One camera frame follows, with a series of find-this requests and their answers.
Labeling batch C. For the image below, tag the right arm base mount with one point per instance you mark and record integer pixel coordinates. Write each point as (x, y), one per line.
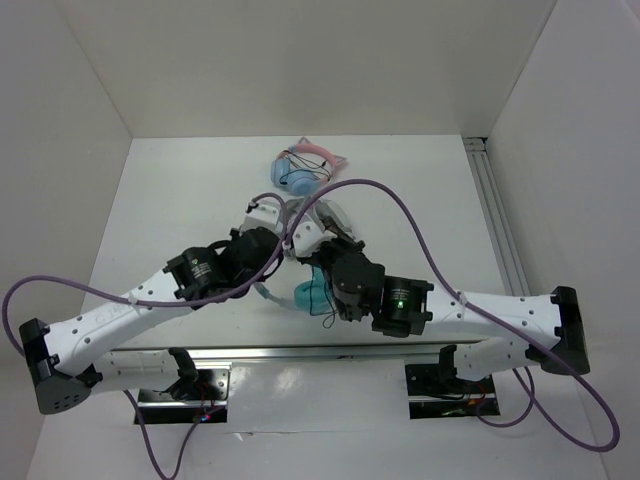
(435, 392)

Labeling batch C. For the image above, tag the grey white headphones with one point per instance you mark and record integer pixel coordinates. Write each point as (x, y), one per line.
(320, 211)

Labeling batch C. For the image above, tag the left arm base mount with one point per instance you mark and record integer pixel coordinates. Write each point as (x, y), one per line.
(198, 395)

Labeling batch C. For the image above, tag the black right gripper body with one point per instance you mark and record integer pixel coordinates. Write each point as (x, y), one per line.
(325, 254)

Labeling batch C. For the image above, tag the aluminium rail at table edge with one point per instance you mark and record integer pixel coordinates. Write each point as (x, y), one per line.
(412, 352)

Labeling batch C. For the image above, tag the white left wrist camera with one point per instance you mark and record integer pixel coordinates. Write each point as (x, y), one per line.
(263, 214)

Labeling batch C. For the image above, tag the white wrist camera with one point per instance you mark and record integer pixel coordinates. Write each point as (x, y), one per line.
(308, 237)
(263, 214)

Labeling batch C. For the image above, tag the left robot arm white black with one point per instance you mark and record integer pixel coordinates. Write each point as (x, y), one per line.
(71, 360)

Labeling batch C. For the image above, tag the pink blue cat-ear headphones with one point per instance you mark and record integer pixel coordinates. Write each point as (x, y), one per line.
(304, 167)

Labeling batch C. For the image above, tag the teal cat-ear headphones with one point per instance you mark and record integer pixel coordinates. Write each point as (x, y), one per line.
(312, 297)

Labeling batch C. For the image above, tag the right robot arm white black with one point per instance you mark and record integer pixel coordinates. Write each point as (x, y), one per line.
(515, 332)

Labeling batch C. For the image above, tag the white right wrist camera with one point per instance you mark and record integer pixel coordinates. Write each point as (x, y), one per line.
(308, 237)

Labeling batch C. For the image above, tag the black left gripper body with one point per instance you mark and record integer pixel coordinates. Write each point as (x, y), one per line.
(235, 234)

